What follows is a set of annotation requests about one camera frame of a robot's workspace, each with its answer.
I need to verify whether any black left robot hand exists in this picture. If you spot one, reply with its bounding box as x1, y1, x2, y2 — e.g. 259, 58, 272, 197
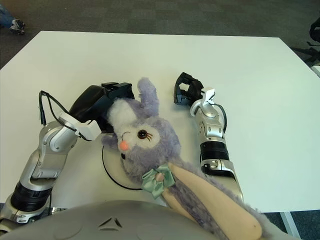
67, 81, 136, 135

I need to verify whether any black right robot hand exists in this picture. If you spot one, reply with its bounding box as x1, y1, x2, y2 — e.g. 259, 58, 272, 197
173, 71, 205, 106

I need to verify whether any purple plush bunny doll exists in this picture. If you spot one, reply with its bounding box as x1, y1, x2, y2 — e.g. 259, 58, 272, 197
101, 76, 278, 240

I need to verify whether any white plate with black rim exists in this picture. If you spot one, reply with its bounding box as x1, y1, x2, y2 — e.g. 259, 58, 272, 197
101, 146, 151, 192

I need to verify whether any grey sneaker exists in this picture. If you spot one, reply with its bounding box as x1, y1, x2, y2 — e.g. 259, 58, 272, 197
9, 19, 26, 35

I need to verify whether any grey robot torso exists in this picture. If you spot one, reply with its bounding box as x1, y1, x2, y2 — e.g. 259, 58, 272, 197
0, 199, 296, 240

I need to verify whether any person's leg in jeans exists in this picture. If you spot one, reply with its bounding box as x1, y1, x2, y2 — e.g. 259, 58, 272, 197
0, 4, 13, 28

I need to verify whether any black office chair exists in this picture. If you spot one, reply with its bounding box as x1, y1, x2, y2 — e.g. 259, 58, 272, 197
309, 18, 320, 63

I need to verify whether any white table leg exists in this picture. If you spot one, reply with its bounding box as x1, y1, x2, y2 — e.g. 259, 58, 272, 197
279, 211, 301, 238

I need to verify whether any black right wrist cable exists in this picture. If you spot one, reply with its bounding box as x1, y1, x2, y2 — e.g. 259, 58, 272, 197
215, 103, 228, 138

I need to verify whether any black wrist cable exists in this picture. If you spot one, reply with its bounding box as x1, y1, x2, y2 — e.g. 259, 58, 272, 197
38, 90, 76, 131
215, 103, 228, 138

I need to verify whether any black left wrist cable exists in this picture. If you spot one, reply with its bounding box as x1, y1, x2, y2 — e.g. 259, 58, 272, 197
38, 90, 76, 131

